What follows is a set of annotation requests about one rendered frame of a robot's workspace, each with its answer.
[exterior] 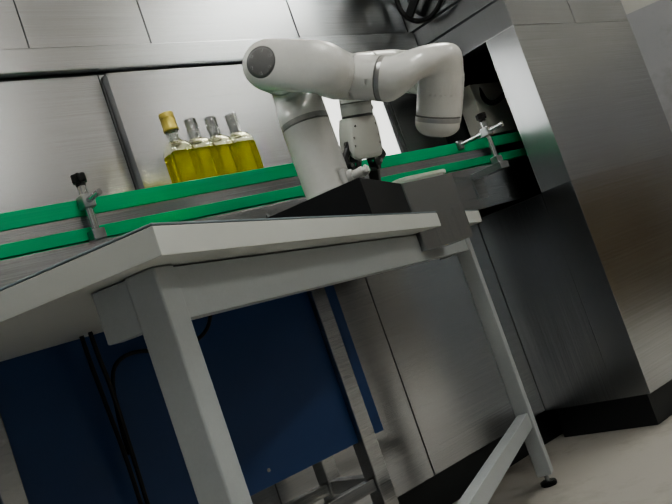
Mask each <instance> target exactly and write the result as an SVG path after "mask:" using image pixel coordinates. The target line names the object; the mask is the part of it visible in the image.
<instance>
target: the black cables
mask: <svg viewBox="0 0 672 504"><path fill-rule="evenodd" d="M211 321H212V315H211V316H208V322H207V325H206V327H205V329H204V331H203V332H202V333H201V334H200V335H199V336H198V337H197V339H198V341H199V340H201V339H202V338H203V337H204V336H205V334H206V333H207V331H208V330H209V328H210V325H211ZM88 335H89V338H90V341H91V344H92V347H93V349H94V352H95V355H96V357H97V360H98V362H99V365H100V367H101V370H102V372H103V375H104V378H105V380H106V383H107V385H108V388H109V391H110V394H111V397H112V400H113V403H114V408H115V413H116V417H117V421H118V425H119V429H120V433H121V436H122V439H121V436H120V433H119V431H118V428H117V425H116V423H115V420H114V417H113V415H112V412H111V409H110V407H109V404H108V401H107V399H106V396H105V393H104V391H103V388H102V385H101V383H100V380H99V377H98V375H97V372H96V369H95V366H94V364H93V361H92V358H91V355H90V352H89V349H88V347H87V344H86V341H85V338H84V335H83V336H80V337H79V338H80V341H81V344H82V347H83V350H84V352H85V355H86V358H87V361H88V364H89V367H90V369H91V372H92V375H93V378H94V380H95V383H96V386H97V388H98V391H99V394H100V396H101V399H102V402H103V404H104V407H105V410H106V412H107V415H108V418H109V420H110V423H111V426H112V428H113V431H114V434H115V436H116V439H117V442H118V444H119V447H120V450H121V453H122V455H123V458H124V461H125V464H126V467H127V470H128V473H129V476H130V479H131V482H132V485H133V488H134V492H135V495H136V498H137V501H138V504H143V501H142V498H141V495H140V492H139V488H138V485H137V482H136V479H135V476H134V473H133V470H132V467H131V464H130V461H129V458H128V455H129V454H130V456H131V460H132V463H133V466H134V469H135V473H136V476H137V479H138V482H139V485H140V489H141V492H142V495H143V498H144V502H145V504H150V502H149V498H148V495H147V492H146V489H145V485H144V482H143V479H142V476H141V473H140V469H139V466H138V463H137V460H136V456H135V453H134V450H133V447H132V443H131V440H130V437H129V434H128V430H127V427H126V424H125V421H124V418H123V414H122V411H121V408H120V405H119V402H118V399H117V395H116V387H115V372H116V368H117V366H118V365H119V363H120V362H121V361H122V360H124V359H125V358H127V357H129V356H131V355H135V354H140V353H149V352H148V349H138V350H134V351H130V352H128V353H125V354H124V355H122V356H121V357H119V358H118V359H117V360H116V362H115V363H114V365H113V368H112V371H111V380H110V377H109V374H108V372H107V369H106V367H105V364H104V362H103V359H102V357H101V354H100V352H99V349H98V346H97V343H96V341H95V338H94V335H93V332H92V331H91V332H88ZM122 440H123V441H122ZM123 443H124V444H123Z"/></svg>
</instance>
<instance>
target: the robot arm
mask: <svg viewBox="0 0 672 504"><path fill-rule="evenodd" d="M242 68H243V72H244V75H245V77H246V79H247V80H248V81H249V82H250V83H251V84H252V85H253V86H254V87H256V88H258V89H260V90H262V91H265V92H267V93H270V94H272V96H273V98H274V101H275V106H276V113H277V117H278V121H279V124H280V127H281V130H282V133H283V136H284V139H285V141H286V144H287V147H288V150H289V153H290V155H291V158H292V161H293V164H294V166H295V169H296V172H297V175H298V177H299V180H300V183H301V186H302V188H303V191H304V194H305V197H306V199H307V200H309V199H311V198H313V197H316V196H318V195H320V194H322V193H325V192H327V191H329V190H331V189H334V188H336V187H338V186H340V185H343V184H345V183H347V182H349V181H352V180H354V179H356V178H359V177H360V178H364V177H365V175H366V176H368V174H369V178H370V179H373V180H380V181H381V176H380V169H381V164H382V162H383V159H384V158H385V156H386V152H385V150H384V149H383V148H382V142H381V137H380V132H379V128H378V124H377V121H376V118H375V115H373V105H372V103H371V101H379V102H391V101H394V100H396V99H398V98H399V97H401V96H402V95H403V94H405V93H411V94H417V101H416V115H415V126H416V129H417V130H418V131H419V132H420V133H421V134H423V135H425V136H430V137H440V138H443V137H448V136H451V135H453V134H455V133H456V132H457V131H458V130H459V128H460V123H461V118H462V110H463V96H464V81H465V74H464V66H463V56H462V52H461V50H460V48H459V47H458V46H457V45H455V44H453V43H449V42H447V43H446V42H442V43H441V42H439V43H432V44H427V45H422V46H419V47H416V48H413V49H410V50H397V49H389V50H376V51H366V52H357V53H350V52H348V51H346V50H344V49H342V48H341V47H339V46H337V45H335V44H333V43H330V42H326V41H321V40H305V39H279V38H269V39H262V40H259V41H257V42H255V43H254V44H252V45H251V46H250V47H249V48H248V49H247V51H246V52H245V54H244V57H243V61H242ZM322 97H325V98H328V99H331V100H339V105H340V112H341V117H342V120H339V142H340V146H339V143H338V141H337V138H336V135H335V132H334V130H333V127H332V124H331V122H330V119H329V115H328V113H327V110H326V107H325V104H324V101H323V98H322ZM362 159H367V162H368V164H369V166H368V165H366V164H365V165H363V167H361V162H362ZM372 160H374V162H373V161H372ZM355 163H356V165H355ZM369 167H370V168H369ZM370 169H371V170H370Z"/></svg>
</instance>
